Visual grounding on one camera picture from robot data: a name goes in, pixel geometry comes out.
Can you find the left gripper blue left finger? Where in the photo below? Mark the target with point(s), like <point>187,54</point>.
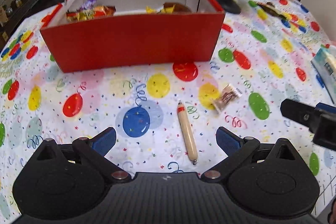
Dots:
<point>103,142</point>

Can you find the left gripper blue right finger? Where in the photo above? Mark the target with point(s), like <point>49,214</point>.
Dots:
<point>228,141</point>

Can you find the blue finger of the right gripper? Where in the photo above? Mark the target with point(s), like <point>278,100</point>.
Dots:
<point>326,108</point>

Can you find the sausage stick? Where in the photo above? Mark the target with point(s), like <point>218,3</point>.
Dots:
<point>187,133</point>

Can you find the small beige candy wrapper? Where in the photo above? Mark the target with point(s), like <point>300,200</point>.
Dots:
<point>227,95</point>

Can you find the red chip bag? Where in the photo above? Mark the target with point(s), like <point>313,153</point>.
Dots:
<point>96,12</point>

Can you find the purple candy packet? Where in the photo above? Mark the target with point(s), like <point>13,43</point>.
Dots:
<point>88,5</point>

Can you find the brown foil snack bag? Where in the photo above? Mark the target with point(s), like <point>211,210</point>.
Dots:
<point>178,7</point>

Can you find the yellow triangular candy bag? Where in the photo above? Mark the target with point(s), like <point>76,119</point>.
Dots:
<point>164,10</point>

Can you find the person's right hand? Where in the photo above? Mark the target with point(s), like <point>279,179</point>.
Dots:
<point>331,217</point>

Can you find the tissue pack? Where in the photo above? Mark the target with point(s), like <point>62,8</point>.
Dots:
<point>324,63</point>

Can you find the balloon print tablecloth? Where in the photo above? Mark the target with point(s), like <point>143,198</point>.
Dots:
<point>267,59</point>

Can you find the opened snack wrapper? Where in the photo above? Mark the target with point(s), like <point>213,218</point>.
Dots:
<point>271,11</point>

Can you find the red cardboard box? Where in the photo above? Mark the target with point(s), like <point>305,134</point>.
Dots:
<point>131,36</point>

